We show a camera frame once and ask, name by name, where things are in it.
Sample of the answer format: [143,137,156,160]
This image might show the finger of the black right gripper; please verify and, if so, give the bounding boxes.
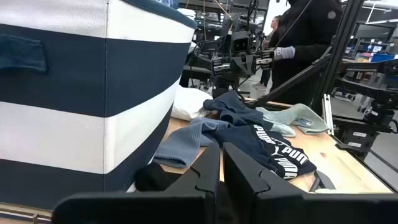
[248,54,258,76]
[230,56,249,77]

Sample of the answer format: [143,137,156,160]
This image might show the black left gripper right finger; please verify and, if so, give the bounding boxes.
[222,141,398,224]

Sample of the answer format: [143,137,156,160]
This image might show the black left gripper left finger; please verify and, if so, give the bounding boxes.
[52,142,221,224]

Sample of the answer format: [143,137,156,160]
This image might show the plain navy cloth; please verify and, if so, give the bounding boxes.
[202,90,274,131]

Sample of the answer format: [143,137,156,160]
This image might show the black ribbed cloth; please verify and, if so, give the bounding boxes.
[134,161,183,192]

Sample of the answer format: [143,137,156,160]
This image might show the light blue ribbed cloth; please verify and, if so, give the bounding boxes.
[152,116,233,169]

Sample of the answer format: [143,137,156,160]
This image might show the mint green ribbed cloth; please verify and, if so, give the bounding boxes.
[255,103,331,138]

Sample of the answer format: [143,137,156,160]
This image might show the white towel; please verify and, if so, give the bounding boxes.
[170,84,215,122]

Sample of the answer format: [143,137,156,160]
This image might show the navy Puma print cloth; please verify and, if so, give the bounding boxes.
[201,123,318,180]

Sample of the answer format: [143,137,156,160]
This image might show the person's hand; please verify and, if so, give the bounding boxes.
[273,45,296,60]

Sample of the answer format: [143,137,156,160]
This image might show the person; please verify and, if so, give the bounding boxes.
[269,0,345,106]
[252,14,282,91]

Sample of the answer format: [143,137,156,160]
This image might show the blue plastic bin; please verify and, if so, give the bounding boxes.
[371,52,396,63]

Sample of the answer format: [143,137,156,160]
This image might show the navy white striped fabric basket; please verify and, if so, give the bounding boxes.
[0,0,198,212]

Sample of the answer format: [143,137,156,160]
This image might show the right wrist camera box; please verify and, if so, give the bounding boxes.
[231,30,252,54]

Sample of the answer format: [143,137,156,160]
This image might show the dark grey flat strap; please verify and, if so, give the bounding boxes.
[309,169,337,192]

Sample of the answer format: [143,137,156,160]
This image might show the silver aluminium bracket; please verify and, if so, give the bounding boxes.
[322,93,336,136]

